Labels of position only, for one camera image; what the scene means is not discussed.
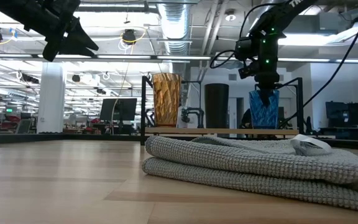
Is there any amber faceted cup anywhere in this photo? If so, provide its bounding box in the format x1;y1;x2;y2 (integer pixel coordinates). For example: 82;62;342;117
152;72;182;128

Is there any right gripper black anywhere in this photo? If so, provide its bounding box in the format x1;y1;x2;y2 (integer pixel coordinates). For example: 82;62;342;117
237;27;281;108

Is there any black cabinet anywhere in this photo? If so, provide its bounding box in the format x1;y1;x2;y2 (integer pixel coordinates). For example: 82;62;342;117
324;100;358;141

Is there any white column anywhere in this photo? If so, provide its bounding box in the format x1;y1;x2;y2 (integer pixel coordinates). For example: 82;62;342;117
37;62;67;134

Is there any black table edge rail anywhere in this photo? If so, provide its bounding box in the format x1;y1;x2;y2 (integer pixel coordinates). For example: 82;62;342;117
0;132;358;151

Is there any black monitor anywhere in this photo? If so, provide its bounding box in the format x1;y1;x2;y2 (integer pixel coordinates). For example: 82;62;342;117
99;98;138;122

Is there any long ceiling light bar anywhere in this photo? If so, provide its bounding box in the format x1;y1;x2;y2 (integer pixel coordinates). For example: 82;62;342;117
0;53;213;63

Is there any blue faceted cup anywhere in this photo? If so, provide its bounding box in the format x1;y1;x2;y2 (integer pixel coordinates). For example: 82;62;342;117
249;89;280;130

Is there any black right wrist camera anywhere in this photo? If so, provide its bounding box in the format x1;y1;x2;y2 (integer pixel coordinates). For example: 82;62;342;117
234;37;260;62

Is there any black metal shelf wooden board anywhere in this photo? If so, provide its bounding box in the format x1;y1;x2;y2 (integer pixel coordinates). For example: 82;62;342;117
140;75;305;146

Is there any silver ventilation duct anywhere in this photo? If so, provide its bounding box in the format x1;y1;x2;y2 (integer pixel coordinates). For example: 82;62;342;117
157;0;195;55

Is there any grey folded waffle towel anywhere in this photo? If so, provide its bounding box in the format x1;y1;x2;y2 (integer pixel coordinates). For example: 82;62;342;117
141;134;358;215

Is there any grey chair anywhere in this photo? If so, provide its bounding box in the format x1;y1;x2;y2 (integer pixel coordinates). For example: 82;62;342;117
15;119;32;134

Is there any person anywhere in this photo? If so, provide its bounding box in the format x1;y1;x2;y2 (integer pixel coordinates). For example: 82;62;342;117
240;108;251;129

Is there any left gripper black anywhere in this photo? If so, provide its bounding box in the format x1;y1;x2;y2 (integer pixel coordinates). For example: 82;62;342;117
0;0;100;62

